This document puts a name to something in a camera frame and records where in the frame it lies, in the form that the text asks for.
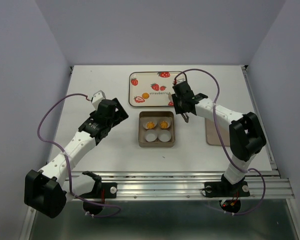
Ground orange cookie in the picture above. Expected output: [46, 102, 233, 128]
[159, 120, 170, 129]
[145, 121, 156, 130]
[142, 92, 150, 99]

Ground beige tin lid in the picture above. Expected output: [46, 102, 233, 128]
[205, 119, 230, 147]

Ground metal tongs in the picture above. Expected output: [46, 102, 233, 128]
[168, 92, 189, 123]

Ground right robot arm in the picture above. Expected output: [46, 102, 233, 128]
[171, 81, 267, 195]

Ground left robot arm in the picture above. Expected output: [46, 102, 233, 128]
[24, 91, 129, 219]

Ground white paper cup back right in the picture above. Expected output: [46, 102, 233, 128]
[159, 119, 171, 130]

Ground strawberry print tray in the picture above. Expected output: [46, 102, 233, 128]
[128, 71, 187, 108]

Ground beige square cookie tin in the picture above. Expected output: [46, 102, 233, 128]
[138, 111, 176, 148]

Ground white paper cup front right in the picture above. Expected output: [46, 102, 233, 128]
[158, 129, 172, 143]

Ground white paper cup front left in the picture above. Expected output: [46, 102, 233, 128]
[144, 129, 158, 142]

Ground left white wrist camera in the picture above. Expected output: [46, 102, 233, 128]
[91, 90, 106, 110]

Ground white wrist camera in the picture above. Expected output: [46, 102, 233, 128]
[175, 78, 187, 85]
[91, 90, 106, 110]

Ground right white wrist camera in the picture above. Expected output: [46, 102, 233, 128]
[175, 78, 187, 85]

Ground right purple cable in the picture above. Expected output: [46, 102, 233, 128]
[173, 69, 267, 218]

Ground purple cable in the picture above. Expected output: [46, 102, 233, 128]
[37, 93, 122, 219]
[173, 69, 267, 218]

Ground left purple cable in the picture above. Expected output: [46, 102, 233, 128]
[37, 93, 122, 219]

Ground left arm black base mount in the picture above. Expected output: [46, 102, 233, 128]
[81, 182, 117, 216]

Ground aluminium table edge rail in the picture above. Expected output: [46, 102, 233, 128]
[241, 64, 282, 173]

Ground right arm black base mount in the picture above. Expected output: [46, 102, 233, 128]
[201, 180, 251, 214]

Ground aluminium front frame rail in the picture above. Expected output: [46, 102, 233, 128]
[94, 170, 295, 201]

